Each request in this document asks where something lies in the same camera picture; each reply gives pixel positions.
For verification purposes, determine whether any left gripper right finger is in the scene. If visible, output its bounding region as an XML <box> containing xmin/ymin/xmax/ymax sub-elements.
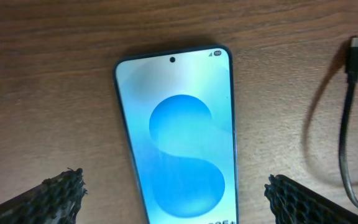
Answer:
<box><xmin>264</xmin><ymin>174</ymin><xmax>358</xmax><ymax>224</ymax></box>

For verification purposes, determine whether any black USB charging cable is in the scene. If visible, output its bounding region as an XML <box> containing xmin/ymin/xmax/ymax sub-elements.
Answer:
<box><xmin>338</xmin><ymin>36</ymin><xmax>358</xmax><ymax>212</ymax></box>

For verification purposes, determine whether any blue Galaxy smartphone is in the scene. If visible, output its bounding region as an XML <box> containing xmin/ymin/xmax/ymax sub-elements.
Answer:
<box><xmin>112</xmin><ymin>45</ymin><xmax>239</xmax><ymax>224</ymax></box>

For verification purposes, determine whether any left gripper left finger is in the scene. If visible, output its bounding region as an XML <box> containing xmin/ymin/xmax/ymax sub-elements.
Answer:
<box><xmin>0</xmin><ymin>168</ymin><xmax>87</xmax><ymax>224</ymax></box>

